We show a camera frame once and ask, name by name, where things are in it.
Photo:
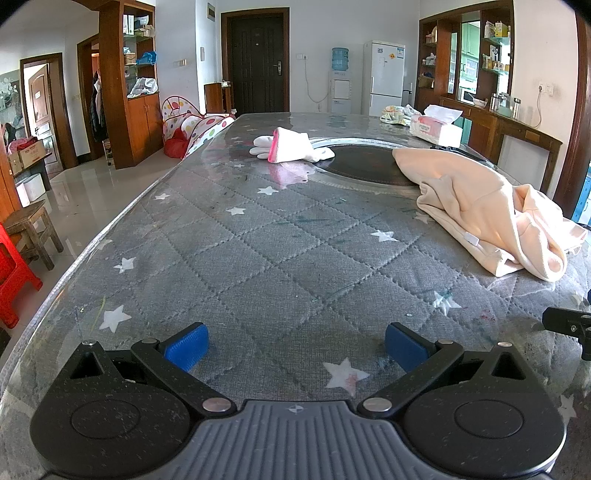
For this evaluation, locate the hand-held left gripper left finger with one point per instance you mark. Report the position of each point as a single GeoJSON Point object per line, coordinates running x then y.
{"type": "Point", "coordinates": [187, 344]}

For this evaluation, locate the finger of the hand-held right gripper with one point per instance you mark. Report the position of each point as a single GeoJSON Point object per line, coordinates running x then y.
{"type": "Point", "coordinates": [563, 321]}

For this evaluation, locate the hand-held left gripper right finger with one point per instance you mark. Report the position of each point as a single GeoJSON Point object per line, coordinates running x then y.
{"type": "Point", "coordinates": [406, 346]}

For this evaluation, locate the cream fleece garment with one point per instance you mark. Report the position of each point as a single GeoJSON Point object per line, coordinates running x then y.
{"type": "Point", "coordinates": [471, 203]}

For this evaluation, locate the blue rack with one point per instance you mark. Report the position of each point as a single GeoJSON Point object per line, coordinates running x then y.
{"type": "Point", "coordinates": [582, 203]}

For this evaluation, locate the round black hotplate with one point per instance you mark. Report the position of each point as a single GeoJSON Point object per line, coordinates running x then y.
{"type": "Point", "coordinates": [364, 166]}

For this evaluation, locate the red plastic stool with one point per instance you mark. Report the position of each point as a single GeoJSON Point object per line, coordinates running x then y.
{"type": "Point", "coordinates": [14, 272]}

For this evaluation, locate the wooden sideboard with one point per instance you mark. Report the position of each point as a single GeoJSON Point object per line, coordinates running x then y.
{"type": "Point", "coordinates": [508, 134]}

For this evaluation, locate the wooden stool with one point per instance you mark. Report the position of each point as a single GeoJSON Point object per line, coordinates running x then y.
{"type": "Point", "coordinates": [30, 219]}

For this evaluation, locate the white glove pink cuff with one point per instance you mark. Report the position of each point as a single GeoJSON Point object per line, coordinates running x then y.
{"type": "Point", "coordinates": [261, 146]}
{"type": "Point", "coordinates": [293, 145]}

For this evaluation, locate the polka dot play tent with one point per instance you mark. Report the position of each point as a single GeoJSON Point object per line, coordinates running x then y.
{"type": "Point", "coordinates": [203, 129]}

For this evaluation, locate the pink white tissue box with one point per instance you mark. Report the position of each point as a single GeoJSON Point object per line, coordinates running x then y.
{"type": "Point", "coordinates": [434, 131]}

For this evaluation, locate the glass jar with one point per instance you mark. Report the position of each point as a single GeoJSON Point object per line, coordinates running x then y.
{"type": "Point", "coordinates": [516, 108]}
{"type": "Point", "coordinates": [496, 102]}

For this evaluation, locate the white storage box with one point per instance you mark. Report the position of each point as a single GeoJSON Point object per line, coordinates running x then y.
{"type": "Point", "coordinates": [31, 189]}

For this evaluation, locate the tall wooden shelf cabinet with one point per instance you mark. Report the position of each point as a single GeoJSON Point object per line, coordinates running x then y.
{"type": "Point", "coordinates": [141, 124]}

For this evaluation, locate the floral cloth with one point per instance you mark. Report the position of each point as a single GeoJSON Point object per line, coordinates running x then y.
{"type": "Point", "coordinates": [395, 115]}

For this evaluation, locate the low wooden cabinet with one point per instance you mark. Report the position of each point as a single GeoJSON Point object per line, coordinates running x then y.
{"type": "Point", "coordinates": [7, 189]}

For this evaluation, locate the cardboard box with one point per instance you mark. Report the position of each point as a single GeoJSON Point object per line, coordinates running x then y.
{"type": "Point", "coordinates": [27, 154]}

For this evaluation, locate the small wooden side cabinet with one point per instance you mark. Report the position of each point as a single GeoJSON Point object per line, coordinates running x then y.
{"type": "Point", "coordinates": [217, 98]}

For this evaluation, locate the hanging dark coats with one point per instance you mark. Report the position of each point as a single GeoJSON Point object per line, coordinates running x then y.
{"type": "Point", "coordinates": [98, 110]}

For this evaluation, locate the white plastic bag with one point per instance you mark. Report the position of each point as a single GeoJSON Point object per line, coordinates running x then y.
{"type": "Point", "coordinates": [142, 87]}

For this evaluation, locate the white water dispenser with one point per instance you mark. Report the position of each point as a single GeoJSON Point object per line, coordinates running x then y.
{"type": "Point", "coordinates": [344, 92]}

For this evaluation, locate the white refrigerator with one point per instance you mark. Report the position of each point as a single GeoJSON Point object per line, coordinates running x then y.
{"type": "Point", "coordinates": [383, 78]}

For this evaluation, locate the brown interior door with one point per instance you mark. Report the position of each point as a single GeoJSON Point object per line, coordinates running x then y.
{"type": "Point", "coordinates": [41, 101]}

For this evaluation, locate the dark entrance door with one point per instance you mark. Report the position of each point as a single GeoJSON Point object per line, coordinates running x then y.
{"type": "Point", "coordinates": [256, 64]}

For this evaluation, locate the blue water bottle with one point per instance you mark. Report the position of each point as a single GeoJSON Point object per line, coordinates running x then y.
{"type": "Point", "coordinates": [340, 59]}

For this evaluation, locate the dark wooden door frame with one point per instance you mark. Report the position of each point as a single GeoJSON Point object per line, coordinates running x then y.
{"type": "Point", "coordinates": [577, 115]}

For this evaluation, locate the white wall socket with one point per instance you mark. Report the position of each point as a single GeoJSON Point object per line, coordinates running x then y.
{"type": "Point", "coordinates": [545, 88]}

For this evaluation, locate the floral wall picture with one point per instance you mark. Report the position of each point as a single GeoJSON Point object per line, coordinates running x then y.
{"type": "Point", "coordinates": [9, 101]}

